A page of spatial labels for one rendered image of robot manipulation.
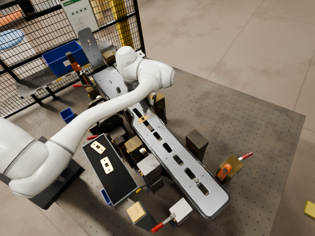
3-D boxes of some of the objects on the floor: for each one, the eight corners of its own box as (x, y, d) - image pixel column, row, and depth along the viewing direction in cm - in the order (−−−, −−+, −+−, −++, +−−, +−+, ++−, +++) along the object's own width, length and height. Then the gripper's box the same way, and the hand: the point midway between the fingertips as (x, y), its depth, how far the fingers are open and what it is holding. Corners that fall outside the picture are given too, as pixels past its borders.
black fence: (155, 92, 275) (137, -40, 148) (23, 172, 221) (-186, 72, 94) (150, 86, 282) (128, -43, 156) (20, 163, 228) (-177, 59, 101)
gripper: (116, 75, 104) (124, 99, 122) (139, 100, 92) (146, 123, 109) (127, 69, 106) (134, 93, 124) (152, 93, 94) (156, 117, 111)
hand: (139, 106), depth 116 cm, fingers open, 13 cm apart
